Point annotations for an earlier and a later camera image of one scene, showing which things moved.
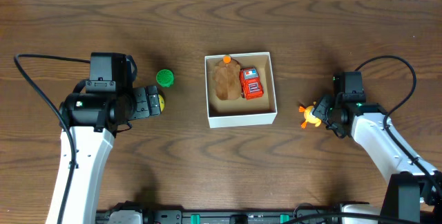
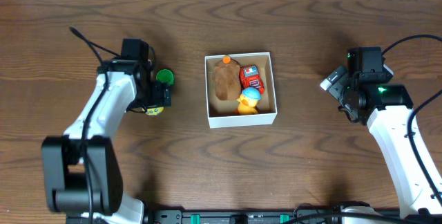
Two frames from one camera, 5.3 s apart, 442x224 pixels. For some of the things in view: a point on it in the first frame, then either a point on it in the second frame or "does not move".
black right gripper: (320, 108) -> (340, 77)
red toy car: (251, 84) does not move
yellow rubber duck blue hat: (309, 116) -> (248, 100)
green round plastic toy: (165, 77) does not move
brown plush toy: (228, 82) does not move
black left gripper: (142, 101) -> (163, 95)
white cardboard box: (241, 112) does not move
